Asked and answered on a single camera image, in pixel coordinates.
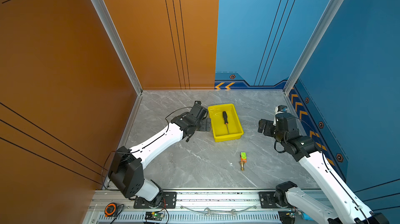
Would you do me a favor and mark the blue cylinder object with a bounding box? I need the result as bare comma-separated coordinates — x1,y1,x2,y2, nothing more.
301,213,313,221

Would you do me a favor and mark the orange black tape measure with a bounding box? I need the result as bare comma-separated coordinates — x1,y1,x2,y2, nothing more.
104,203,118,217

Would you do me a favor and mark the yellow plastic bin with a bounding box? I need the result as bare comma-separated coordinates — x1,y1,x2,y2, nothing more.
208,104,244,142

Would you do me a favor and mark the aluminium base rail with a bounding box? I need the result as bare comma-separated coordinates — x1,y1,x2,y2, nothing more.
82,189,332,224

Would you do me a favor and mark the green orange brass small part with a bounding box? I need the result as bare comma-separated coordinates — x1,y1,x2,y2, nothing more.
240,152,247,171

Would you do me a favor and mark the green circuit board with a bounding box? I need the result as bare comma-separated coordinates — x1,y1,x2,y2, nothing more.
144,211,165,221

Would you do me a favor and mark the grey knotted cable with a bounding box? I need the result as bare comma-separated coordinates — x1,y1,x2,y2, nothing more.
179,204,258,217

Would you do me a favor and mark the aluminium corner post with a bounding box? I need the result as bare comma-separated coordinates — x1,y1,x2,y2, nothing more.
91,0,143,95
283,0,344,96

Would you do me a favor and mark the black handled screwdriver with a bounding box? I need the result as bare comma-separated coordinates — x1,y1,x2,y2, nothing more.
222,111,230,134

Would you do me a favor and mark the aluminium corner post left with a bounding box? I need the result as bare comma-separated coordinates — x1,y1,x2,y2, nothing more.
91,0,143,95

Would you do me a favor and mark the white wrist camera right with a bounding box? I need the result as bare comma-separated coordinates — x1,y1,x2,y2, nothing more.
274,105,288,125

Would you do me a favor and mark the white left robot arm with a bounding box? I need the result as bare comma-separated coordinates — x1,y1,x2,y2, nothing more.
108,101,211,207

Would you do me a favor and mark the aluminium corner post right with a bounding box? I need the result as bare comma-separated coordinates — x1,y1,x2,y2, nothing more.
283,0,344,96

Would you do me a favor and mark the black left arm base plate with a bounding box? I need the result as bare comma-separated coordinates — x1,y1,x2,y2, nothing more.
133,191,177,209

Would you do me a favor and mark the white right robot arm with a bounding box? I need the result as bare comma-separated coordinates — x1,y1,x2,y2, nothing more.
258,107,389,224

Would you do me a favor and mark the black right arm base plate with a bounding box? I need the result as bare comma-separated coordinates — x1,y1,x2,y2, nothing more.
258,191,296,209

